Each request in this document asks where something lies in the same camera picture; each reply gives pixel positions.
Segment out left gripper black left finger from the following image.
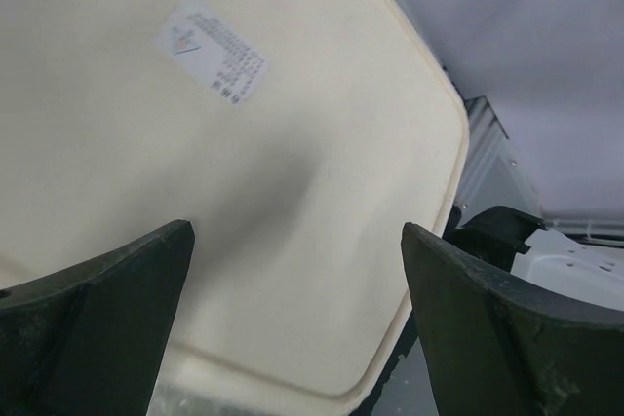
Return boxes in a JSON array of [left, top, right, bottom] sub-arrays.
[[1, 220, 195, 415]]

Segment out aluminium rail frame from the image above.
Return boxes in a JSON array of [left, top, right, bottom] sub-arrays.
[[396, 0, 623, 246]]

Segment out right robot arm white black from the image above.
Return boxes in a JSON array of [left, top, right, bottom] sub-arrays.
[[443, 206, 623, 311]]

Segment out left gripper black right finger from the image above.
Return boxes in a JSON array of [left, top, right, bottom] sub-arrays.
[[401, 223, 623, 415]]

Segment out beige perforated plastic basket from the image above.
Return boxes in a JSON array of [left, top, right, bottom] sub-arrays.
[[1, 0, 469, 415]]

